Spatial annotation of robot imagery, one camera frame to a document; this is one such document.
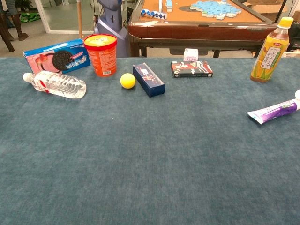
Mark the small white tissue pack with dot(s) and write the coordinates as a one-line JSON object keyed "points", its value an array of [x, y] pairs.
{"points": [[191, 55]]}

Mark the green bag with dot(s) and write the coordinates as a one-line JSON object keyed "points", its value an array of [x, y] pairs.
{"points": [[30, 17]]}

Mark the purple white tube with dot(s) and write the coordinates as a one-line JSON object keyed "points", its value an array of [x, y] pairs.
{"points": [[274, 112]]}

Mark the amber tea bottle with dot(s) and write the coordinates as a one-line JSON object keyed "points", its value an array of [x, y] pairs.
{"points": [[268, 58]]}

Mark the blue mahjong tile pile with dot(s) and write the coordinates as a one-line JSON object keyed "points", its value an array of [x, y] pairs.
{"points": [[215, 8]]}

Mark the yellow ball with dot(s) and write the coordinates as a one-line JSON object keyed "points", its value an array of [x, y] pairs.
{"points": [[128, 81]]}

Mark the cardboard box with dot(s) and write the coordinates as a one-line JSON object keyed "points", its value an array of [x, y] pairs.
{"points": [[264, 8]]}

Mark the blue felt table cloth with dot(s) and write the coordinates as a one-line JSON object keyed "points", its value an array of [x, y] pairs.
{"points": [[150, 152]]}

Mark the brown wooden mahjong table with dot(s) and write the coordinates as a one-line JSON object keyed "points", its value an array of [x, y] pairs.
{"points": [[187, 30]]}

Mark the black red flat box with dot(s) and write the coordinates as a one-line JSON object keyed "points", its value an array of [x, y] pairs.
{"points": [[192, 69]]}

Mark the dark blue long box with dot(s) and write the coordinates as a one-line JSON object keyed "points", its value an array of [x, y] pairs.
{"points": [[150, 82]]}

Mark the white basket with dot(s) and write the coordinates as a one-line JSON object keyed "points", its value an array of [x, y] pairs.
{"points": [[291, 55]]}

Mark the clear plastic water bottle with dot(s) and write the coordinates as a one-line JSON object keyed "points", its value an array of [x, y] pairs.
{"points": [[61, 85]]}

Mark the blue Oreo cookie box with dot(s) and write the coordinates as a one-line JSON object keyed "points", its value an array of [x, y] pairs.
{"points": [[70, 49]]}

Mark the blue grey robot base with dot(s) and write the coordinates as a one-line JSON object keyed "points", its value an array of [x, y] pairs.
{"points": [[110, 28]]}

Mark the person legs in dark trousers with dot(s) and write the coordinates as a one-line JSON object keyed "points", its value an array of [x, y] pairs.
{"points": [[7, 35]]}

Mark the blue white snake puzzle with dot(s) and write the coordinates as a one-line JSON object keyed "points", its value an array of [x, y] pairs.
{"points": [[152, 14]]}

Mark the wooden pole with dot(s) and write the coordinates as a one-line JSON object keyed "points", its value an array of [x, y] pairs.
{"points": [[79, 18]]}

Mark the orange tub with red rim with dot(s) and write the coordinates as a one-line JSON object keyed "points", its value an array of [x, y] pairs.
{"points": [[103, 61]]}

